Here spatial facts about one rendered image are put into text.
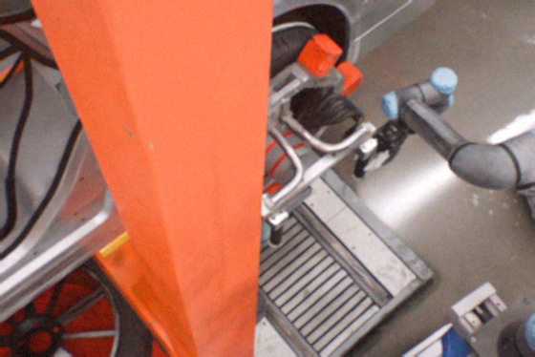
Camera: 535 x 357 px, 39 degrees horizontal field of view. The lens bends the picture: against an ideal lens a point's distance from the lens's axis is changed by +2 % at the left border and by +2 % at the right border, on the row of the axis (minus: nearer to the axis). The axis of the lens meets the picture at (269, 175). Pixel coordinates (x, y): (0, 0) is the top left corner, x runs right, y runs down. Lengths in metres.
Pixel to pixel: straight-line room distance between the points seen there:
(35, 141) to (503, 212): 1.92
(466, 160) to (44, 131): 1.11
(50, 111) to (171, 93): 1.47
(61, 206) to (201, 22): 1.35
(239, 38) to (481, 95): 2.82
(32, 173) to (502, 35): 2.33
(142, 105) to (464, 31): 3.05
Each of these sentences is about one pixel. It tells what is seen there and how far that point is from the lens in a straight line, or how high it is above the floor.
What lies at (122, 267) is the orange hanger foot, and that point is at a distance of 2.26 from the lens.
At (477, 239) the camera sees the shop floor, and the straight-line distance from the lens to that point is 3.13.
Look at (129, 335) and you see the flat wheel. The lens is 2.38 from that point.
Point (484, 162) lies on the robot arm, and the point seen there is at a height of 1.17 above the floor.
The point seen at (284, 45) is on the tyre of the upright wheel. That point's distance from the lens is 2.01.
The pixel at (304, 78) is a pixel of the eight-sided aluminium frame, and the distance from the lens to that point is 2.00.
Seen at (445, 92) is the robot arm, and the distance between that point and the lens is 2.21.
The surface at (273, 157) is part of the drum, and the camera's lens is 2.12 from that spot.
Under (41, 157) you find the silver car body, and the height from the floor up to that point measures 1.02.
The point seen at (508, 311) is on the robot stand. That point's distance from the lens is 2.17.
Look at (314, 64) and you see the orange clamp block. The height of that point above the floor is 1.12.
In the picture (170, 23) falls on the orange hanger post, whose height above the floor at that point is 2.33.
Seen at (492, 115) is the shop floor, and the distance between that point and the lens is 3.41.
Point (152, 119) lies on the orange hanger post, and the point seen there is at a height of 2.22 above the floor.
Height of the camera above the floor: 2.79
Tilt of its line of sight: 65 degrees down
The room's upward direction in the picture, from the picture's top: 4 degrees clockwise
